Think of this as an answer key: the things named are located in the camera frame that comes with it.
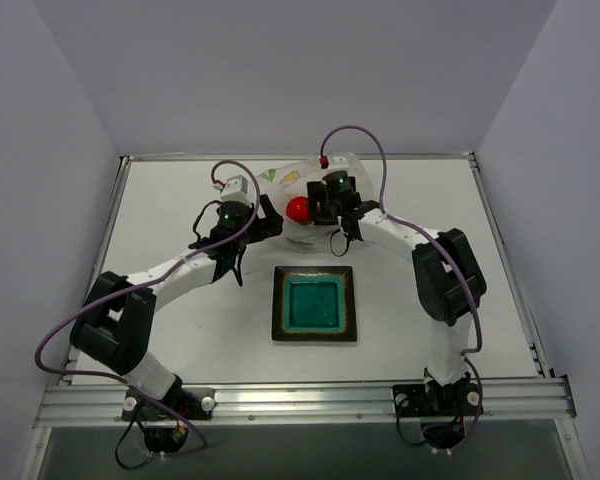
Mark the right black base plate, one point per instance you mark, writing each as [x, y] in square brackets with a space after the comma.
[414, 400]

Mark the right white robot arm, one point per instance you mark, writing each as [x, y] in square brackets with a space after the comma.
[448, 278]

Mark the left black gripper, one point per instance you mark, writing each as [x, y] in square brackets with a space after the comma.
[265, 220]

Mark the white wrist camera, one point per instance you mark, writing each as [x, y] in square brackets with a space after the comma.
[333, 163]
[235, 189]

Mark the translucent plastic bag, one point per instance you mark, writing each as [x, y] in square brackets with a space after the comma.
[298, 192]

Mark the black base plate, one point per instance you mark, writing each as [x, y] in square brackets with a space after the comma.
[414, 400]
[196, 404]

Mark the teal square ceramic plate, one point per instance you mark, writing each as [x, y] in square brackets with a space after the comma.
[314, 304]

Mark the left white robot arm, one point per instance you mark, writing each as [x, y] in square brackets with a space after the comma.
[116, 329]

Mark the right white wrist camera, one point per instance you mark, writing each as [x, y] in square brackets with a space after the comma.
[333, 163]

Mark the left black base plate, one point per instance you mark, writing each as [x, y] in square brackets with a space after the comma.
[196, 404]

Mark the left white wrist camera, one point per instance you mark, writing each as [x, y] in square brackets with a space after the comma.
[235, 189]

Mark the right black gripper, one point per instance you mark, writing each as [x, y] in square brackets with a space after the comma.
[318, 201]

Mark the red fake apple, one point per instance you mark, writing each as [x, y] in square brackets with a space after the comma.
[297, 210]

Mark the aluminium mounting rail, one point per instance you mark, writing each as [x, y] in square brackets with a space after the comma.
[101, 405]

